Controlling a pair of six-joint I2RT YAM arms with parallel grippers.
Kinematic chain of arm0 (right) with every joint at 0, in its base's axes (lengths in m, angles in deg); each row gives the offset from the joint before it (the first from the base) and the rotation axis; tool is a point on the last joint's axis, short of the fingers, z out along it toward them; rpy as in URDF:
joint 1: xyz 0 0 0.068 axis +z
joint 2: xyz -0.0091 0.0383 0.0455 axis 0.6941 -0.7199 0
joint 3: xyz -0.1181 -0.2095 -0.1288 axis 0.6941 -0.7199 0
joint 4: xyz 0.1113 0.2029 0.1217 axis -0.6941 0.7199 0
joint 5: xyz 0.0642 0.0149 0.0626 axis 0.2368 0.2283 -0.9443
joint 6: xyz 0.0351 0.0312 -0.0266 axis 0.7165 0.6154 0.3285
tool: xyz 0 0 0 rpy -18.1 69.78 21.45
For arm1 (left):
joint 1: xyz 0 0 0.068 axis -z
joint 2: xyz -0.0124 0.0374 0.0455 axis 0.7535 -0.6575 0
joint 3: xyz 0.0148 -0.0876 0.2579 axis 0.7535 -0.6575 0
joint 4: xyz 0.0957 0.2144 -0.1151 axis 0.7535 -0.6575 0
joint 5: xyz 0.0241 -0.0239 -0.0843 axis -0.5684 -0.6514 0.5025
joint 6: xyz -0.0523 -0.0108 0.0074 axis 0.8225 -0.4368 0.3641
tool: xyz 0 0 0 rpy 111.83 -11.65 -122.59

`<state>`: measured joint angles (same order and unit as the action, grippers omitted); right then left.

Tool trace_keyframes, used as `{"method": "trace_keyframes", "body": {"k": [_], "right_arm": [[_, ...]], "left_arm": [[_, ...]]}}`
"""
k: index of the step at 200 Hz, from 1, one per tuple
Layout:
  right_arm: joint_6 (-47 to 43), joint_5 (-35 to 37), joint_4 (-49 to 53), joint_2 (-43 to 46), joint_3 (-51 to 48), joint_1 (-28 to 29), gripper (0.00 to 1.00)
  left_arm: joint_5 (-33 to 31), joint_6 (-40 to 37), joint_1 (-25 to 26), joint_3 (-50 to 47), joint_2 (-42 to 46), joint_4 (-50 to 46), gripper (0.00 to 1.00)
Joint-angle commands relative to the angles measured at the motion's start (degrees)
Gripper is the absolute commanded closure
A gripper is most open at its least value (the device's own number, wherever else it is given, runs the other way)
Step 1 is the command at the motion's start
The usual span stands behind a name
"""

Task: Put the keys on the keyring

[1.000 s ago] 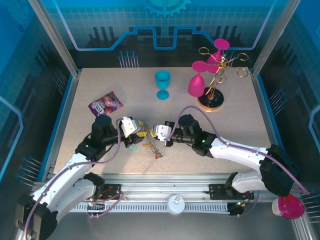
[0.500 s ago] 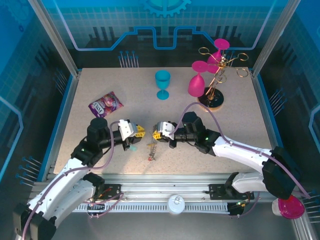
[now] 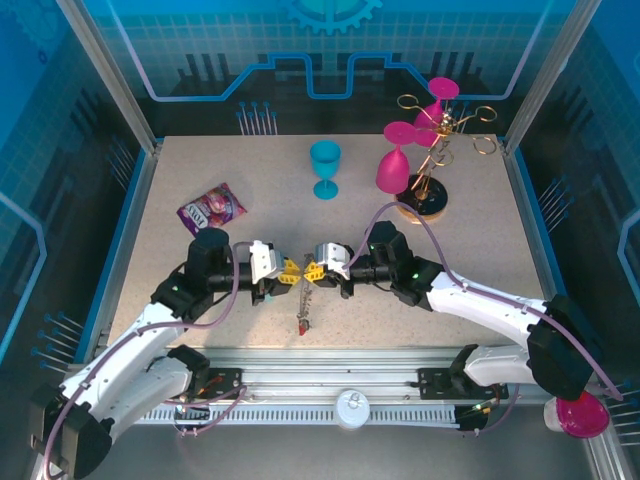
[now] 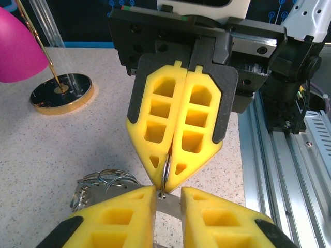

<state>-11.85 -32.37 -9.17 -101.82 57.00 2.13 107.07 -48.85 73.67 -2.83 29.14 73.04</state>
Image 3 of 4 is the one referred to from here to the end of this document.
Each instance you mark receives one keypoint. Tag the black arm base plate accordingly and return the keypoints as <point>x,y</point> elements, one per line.
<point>435,382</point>
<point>227,382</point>

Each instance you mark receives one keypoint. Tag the white round knob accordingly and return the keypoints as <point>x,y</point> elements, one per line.
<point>352,407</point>

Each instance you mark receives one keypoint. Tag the aluminium front rail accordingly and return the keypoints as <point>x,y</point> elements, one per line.
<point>320,372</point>

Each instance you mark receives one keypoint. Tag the aluminium frame post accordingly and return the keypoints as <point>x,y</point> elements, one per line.
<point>547,75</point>
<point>115,75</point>

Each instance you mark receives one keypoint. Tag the red key tag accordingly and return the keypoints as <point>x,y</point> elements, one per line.
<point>303,330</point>

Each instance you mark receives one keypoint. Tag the purple candy bag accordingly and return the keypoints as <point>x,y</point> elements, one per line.
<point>212,207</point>

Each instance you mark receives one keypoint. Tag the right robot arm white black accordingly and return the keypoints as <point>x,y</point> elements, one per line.
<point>480,302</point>

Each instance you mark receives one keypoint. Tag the pink plastic goblet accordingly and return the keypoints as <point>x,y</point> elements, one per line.
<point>443,87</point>
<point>392,172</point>

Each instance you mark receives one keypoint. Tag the blue plastic goblet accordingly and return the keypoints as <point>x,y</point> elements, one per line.
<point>325,160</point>

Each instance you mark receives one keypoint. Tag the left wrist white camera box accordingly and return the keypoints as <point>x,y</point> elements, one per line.
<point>261,262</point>

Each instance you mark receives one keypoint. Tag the pink and white cup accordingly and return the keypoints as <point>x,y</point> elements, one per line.
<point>582,415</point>

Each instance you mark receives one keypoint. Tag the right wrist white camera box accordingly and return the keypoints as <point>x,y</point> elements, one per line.
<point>330,255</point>

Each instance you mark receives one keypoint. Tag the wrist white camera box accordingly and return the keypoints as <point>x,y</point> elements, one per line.
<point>330,255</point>
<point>261,262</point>

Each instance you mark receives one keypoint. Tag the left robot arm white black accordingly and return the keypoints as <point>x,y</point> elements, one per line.
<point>125,340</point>

